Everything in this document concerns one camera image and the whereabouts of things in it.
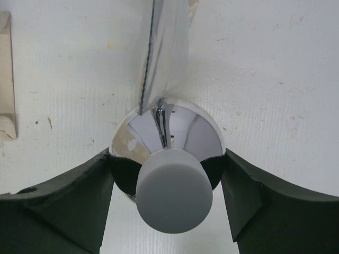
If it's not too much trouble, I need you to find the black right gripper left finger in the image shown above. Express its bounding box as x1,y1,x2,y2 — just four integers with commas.
0,148,115,254

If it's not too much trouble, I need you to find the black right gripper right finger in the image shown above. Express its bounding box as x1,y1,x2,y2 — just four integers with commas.
221,148,339,254

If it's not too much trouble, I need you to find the cream canvas tote bag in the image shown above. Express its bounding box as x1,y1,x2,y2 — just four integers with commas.
0,11,17,147

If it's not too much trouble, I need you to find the round silver bottle white cap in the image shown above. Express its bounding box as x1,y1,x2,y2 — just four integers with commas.
109,97,225,234

